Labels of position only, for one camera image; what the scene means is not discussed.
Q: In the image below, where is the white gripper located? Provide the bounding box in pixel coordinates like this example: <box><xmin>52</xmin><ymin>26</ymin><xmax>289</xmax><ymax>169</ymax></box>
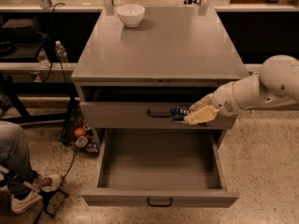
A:
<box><xmin>184</xmin><ymin>82</ymin><xmax>242</xmax><ymax>125</ymax></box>

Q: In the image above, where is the blue rxbar blueberry bar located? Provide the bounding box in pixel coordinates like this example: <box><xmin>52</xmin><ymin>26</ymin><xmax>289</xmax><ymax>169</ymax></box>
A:
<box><xmin>171</xmin><ymin>108</ymin><xmax>191</xmax><ymax>121</ymax></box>

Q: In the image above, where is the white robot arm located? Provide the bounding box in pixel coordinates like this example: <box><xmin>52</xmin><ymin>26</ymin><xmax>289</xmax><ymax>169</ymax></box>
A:
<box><xmin>184</xmin><ymin>55</ymin><xmax>299</xmax><ymax>125</ymax></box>

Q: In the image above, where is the grey drawer cabinet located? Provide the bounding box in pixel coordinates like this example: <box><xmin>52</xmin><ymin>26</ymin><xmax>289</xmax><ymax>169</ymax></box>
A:
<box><xmin>72</xmin><ymin>7</ymin><xmax>248</xmax><ymax>141</ymax></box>

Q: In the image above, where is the open grey lower drawer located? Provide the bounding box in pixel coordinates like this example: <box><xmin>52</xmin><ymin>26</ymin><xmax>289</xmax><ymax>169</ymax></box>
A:
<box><xmin>81</xmin><ymin>129</ymin><xmax>238</xmax><ymax>208</ymax></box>

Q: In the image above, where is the closed grey upper drawer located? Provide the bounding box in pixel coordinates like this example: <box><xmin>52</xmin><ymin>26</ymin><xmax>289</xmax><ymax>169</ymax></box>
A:
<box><xmin>79</xmin><ymin>102</ymin><xmax>236</xmax><ymax>130</ymax></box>

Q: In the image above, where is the white ceramic bowl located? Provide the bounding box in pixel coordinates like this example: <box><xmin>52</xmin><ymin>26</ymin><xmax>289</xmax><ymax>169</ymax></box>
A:
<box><xmin>117</xmin><ymin>5</ymin><xmax>145</xmax><ymax>27</ymax></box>

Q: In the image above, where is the pile of toy objects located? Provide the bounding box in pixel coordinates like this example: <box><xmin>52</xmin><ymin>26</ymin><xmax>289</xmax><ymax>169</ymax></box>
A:
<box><xmin>74</xmin><ymin>119</ymin><xmax>99</xmax><ymax>153</ymax></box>

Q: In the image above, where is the clear plastic water bottle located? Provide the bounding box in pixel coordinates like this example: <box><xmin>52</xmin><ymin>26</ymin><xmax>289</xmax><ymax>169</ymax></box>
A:
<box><xmin>55</xmin><ymin>40</ymin><xmax>69</xmax><ymax>63</ymax></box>

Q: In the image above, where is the black side table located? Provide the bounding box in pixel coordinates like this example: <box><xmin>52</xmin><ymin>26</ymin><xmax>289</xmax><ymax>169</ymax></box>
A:
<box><xmin>0</xmin><ymin>17</ymin><xmax>78</xmax><ymax>126</ymax></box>

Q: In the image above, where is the white sneaker front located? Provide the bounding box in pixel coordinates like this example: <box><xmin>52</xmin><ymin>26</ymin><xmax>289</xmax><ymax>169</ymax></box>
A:
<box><xmin>35</xmin><ymin>174</ymin><xmax>63</xmax><ymax>192</ymax></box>

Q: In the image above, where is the white sneaker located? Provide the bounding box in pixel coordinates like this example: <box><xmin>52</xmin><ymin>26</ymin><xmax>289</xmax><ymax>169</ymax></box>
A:
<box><xmin>35</xmin><ymin>174</ymin><xmax>63</xmax><ymax>192</ymax></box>
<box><xmin>11</xmin><ymin>190</ymin><xmax>42</xmax><ymax>214</ymax></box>

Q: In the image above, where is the person leg in jeans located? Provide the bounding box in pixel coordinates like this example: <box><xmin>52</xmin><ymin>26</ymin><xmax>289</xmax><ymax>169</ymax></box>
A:
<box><xmin>0</xmin><ymin>121</ymin><xmax>36</xmax><ymax>197</ymax></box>

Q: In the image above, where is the black tripod stand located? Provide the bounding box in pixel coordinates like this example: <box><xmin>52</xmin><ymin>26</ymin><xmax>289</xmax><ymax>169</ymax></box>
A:
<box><xmin>0</xmin><ymin>163</ymin><xmax>69</xmax><ymax>224</ymax></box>

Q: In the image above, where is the white sneaker rear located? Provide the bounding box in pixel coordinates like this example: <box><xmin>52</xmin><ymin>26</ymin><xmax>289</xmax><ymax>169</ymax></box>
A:
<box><xmin>11</xmin><ymin>190</ymin><xmax>42</xmax><ymax>214</ymax></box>

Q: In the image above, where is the black cable on floor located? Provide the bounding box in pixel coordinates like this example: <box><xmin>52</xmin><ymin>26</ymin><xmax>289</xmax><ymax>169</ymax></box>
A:
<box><xmin>61</xmin><ymin>143</ymin><xmax>78</xmax><ymax>182</ymax></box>

